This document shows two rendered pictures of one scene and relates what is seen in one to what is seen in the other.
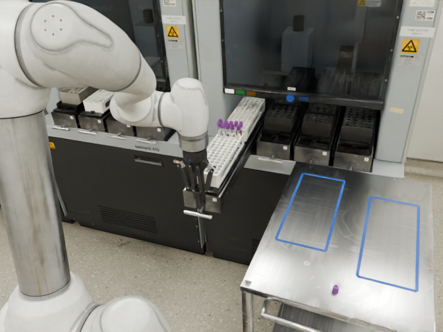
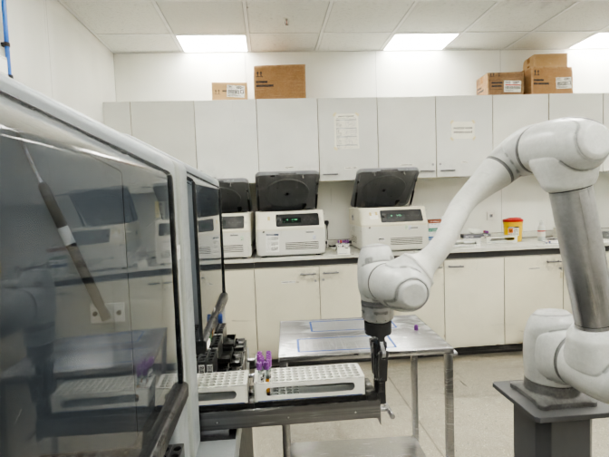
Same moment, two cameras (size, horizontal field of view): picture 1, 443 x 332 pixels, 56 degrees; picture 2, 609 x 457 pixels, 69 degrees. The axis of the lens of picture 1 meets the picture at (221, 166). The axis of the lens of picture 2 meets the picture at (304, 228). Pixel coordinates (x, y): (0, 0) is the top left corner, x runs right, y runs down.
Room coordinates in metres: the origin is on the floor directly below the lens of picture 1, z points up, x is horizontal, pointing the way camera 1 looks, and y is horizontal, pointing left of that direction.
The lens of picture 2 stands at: (1.80, 1.08, 1.34)
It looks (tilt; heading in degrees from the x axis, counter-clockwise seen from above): 4 degrees down; 244
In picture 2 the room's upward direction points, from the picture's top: 2 degrees counter-clockwise
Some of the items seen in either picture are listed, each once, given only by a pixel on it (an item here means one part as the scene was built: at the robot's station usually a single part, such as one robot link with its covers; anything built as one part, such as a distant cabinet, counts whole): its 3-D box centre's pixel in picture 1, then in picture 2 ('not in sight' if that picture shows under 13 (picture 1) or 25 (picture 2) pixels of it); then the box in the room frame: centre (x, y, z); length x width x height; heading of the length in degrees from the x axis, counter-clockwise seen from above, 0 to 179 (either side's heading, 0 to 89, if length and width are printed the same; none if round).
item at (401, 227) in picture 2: not in sight; (385, 209); (-0.56, -2.06, 1.25); 0.62 x 0.56 x 0.69; 68
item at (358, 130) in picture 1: (356, 132); (222, 335); (1.36, -0.52, 0.85); 0.12 x 0.02 x 0.06; 67
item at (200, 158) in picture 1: (195, 159); (378, 335); (1.08, 0.08, 0.96); 0.08 x 0.07 x 0.09; 68
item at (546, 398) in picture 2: not in sight; (547, 384); (0.50, 0.18, 0.73); 0.22 x 0.18 x 0.06; 68
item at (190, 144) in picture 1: (193, 138); (377, 310); (1.08, 0.08, 1.03); 0.09 x 0.09 x 0.06
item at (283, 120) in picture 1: (278, 123); (212, 364); (1.47, -0.24, 0.85); 0.12 x 0.02 x 0.06; 69
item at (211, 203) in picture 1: (231, 151); (260, 406); (1.39, -0.04, 0.78); 0.73 x 0.14 x 0.09; 158
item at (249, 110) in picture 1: (244, 118); (193, 392); (1.56, -0.11, 0.83); 0.30 x 0.10 x 0.06; 158
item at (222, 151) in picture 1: (219, 157); (308, 384); (1.27, 0.01, 0.83); 0.30 x 0.10 x 0.06; 158
